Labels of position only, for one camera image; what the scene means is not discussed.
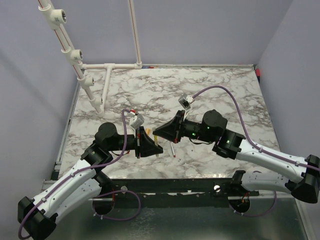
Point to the white PVC pipe frame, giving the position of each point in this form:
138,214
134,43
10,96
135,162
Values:
56,19

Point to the orange-yellow marker cap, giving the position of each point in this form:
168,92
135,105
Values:
148,131

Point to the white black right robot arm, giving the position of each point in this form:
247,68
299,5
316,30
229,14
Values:
295,175

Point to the aluminium rail frame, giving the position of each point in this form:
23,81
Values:
238,185

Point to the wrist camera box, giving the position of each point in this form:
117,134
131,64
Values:
186,101
136,121

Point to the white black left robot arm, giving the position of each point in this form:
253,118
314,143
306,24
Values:
40,215

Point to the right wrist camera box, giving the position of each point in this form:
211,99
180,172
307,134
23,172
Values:
186,101

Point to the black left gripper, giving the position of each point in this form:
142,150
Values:
147,147

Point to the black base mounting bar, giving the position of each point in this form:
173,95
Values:
177,200

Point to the yellow highlighter pen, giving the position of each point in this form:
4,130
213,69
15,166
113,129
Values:
156,143

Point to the red black corner clamp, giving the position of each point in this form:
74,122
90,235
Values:
258,75

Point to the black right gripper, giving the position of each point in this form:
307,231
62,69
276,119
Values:
170,131

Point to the white red-tipped pen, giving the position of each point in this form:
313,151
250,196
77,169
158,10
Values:
172,149

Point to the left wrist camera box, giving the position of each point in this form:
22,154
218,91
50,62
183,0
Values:
136,121

